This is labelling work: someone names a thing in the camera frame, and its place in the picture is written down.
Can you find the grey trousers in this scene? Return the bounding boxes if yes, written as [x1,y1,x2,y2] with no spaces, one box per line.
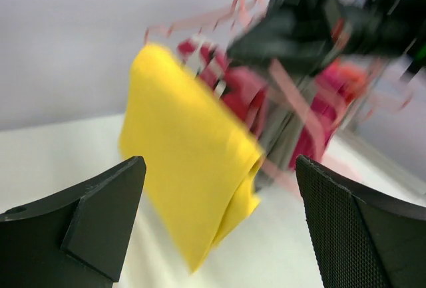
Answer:
[255,71,316,192]

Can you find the orange trousers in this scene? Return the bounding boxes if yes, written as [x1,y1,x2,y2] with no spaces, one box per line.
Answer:
[327,60,367,99]

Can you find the pink patterned trousers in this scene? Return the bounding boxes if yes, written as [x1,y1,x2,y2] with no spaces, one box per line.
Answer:
[176,35,268,138]

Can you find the magenta trousers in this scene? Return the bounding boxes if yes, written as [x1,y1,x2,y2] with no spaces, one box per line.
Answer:
[290,69,353,168]

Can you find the pink wire hanger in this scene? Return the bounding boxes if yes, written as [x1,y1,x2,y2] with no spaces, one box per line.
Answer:
[142,0,333,189]

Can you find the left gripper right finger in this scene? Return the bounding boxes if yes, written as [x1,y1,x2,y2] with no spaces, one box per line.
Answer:
[296,156,425,288]

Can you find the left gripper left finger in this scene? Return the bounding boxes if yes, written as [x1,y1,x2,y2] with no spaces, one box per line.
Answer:
[1,156,146,283]

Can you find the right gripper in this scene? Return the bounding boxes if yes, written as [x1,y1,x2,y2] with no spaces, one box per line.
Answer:
[226,0,409,75]

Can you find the yellow trousers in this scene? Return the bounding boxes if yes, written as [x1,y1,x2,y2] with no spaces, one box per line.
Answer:
[119,43,263,271]

